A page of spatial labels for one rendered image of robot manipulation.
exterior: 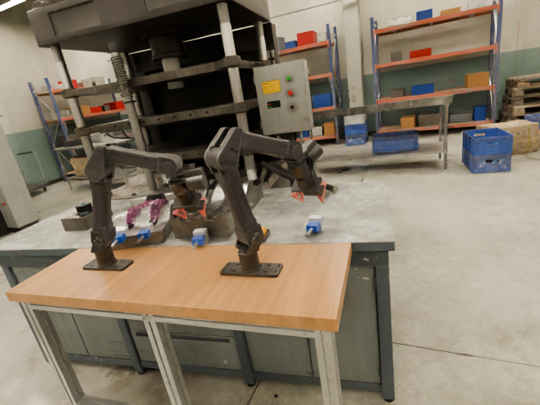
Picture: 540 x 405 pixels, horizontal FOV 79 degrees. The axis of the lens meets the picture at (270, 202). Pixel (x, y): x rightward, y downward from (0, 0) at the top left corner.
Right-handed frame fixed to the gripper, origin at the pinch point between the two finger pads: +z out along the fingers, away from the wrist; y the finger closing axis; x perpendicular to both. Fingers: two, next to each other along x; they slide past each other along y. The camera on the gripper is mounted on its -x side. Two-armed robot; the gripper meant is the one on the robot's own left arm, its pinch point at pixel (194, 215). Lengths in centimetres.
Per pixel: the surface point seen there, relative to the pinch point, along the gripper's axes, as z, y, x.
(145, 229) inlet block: 6.9, 25.0, -1.6
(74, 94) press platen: -4, 101, -113
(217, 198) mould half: 16.4, -0.8, -24.2
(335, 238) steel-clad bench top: 8, -53, 11
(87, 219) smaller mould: 22, 72, -25
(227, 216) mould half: 5.7, -11.3, -2.8
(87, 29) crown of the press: -37, 74, -122
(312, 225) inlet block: 6.1, -44.7, 5.8
